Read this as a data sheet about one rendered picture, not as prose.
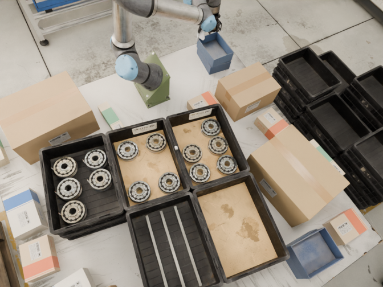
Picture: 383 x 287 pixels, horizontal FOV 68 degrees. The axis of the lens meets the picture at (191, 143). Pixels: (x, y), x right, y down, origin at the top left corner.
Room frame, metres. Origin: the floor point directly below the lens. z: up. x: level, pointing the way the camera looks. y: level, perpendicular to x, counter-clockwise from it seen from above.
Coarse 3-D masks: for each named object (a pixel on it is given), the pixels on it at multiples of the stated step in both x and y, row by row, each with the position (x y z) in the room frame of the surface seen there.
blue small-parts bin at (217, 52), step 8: (216, 32) 1.47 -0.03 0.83; (200, 40) 1.39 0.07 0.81; (208, 40) 1.43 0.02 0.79; (216, 40) 1.46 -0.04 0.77; (224, 40) 1.40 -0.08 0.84; (200, 48) 1.34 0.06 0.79; (208, 48) 1.38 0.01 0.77; (216, 48) 1.39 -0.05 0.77; (224, 48) 1.39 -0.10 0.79; (208, 56) 1.27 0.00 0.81; (216, 56) 1.32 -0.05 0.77; (224, 56) 1.28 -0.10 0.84; (232, 56) 1.32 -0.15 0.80; (216, 64) 1.24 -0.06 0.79
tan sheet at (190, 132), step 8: (200, 120) 0.80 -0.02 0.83; (176, 128) 0.72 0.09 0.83; (184, 128) 0.73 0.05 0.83; (192, 128) 0.74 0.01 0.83; (200, 128) 0.75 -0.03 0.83; (176, 136) 0.67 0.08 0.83; (184, 136) 0.68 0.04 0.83; (192, 136) 0.69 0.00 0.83; (200, 136) 0.70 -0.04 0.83; (184, 144) 0.64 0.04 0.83; (200, 144) 0.65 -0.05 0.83; (208, 152) 0.62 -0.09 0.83; (208, 160) 0.57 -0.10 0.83; (216, 160) 0.58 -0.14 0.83; (216, 176) 0.50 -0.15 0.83; (224, 176) 0.50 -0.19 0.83
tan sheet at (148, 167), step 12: (156, 132) 0.67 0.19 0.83; (144, 144) 0.59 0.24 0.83; (144, 156) 0.53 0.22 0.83; (156, 156) 0.54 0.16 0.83; (168, 156) 0.55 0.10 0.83; (120, 168) 0.44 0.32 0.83; (132, 168) 0.46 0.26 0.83; (144, 168) 0.47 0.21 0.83; (156, 168) 0.48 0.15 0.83; (168, 168) 0.49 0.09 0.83; (132, 180) 0.40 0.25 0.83; (144, 180) 0.41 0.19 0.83; (156, 180) 0.42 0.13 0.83; (156, 192) 0.36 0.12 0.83; (132, 204) 0.28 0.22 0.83
